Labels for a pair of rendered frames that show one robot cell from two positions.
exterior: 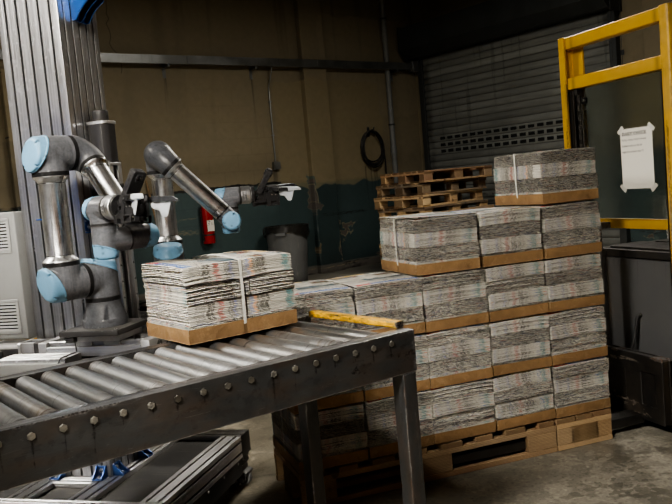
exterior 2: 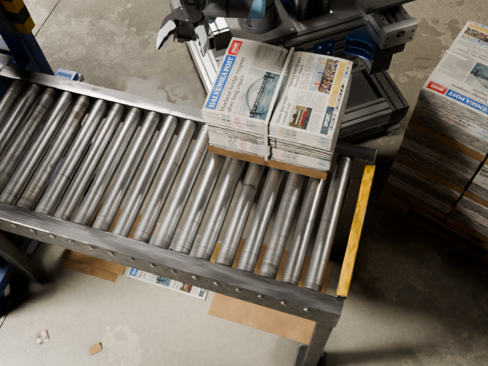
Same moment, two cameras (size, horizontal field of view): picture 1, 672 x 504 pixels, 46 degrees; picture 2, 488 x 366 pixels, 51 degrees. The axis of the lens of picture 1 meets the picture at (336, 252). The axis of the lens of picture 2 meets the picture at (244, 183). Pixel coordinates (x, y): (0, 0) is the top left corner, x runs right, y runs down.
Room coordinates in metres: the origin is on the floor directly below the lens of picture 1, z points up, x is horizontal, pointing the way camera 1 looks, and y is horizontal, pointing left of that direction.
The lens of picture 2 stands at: (1.82, -0.38, 2.18)
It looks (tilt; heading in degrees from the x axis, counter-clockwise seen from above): 60 degrees down; 58
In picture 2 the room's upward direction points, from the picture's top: 5 degrees counter-clockwise
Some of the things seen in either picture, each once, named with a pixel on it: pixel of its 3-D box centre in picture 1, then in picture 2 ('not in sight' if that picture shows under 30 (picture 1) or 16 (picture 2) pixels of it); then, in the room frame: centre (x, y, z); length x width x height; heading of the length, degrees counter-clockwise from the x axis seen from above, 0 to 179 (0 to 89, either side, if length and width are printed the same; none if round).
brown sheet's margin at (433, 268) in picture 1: (428, 263); not in sight; (3.32, -0.39, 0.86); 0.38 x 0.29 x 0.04; 18
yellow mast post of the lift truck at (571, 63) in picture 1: (580, 213); not in sight; (3.98, -1.25, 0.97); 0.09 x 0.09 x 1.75; 20
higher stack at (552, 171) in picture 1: (551, 294); not in sight; (3.52, -0.95, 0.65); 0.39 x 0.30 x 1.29; 20
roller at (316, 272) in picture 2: (331, 334); (329, 221); (2.36, 0.04, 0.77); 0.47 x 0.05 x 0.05; 37
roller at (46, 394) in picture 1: (51, 399); (74, 156); (1.85, 0.71, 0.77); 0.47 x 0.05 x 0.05; 37
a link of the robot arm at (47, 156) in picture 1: (56, 219); not in sight; (2.57, 0.90, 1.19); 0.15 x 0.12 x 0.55; 138
